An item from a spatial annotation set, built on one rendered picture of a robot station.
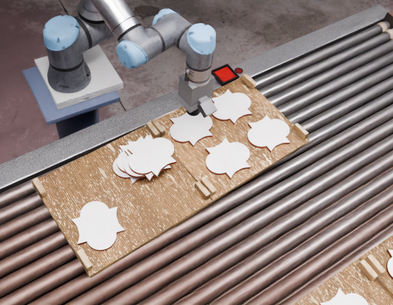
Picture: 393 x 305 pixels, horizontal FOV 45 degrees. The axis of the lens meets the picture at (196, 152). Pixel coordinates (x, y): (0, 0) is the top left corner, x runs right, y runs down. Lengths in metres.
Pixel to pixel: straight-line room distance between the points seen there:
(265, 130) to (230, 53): 1.69
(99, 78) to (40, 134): 1.09
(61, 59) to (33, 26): 1.80
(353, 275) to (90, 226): 0.74
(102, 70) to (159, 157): 0.50
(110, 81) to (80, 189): 0.47
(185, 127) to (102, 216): 0.41
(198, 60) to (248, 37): 2.10
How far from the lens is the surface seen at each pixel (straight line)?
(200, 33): 1.27
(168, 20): 1.33
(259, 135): 1.58
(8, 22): 3.50
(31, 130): 2.82
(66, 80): 1.70
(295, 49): 1.95
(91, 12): 1.64
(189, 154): 1.51
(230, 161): 1.49
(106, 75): 1.78
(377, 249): 1.49
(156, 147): 1.45
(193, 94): 1.38
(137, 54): 1.25
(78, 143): 1.57
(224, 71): 1.77
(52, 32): 1.62
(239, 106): 1.64
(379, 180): 1.64
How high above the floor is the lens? 2.16
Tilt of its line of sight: 54 degrees down
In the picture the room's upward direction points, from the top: 8 degrees clockwise
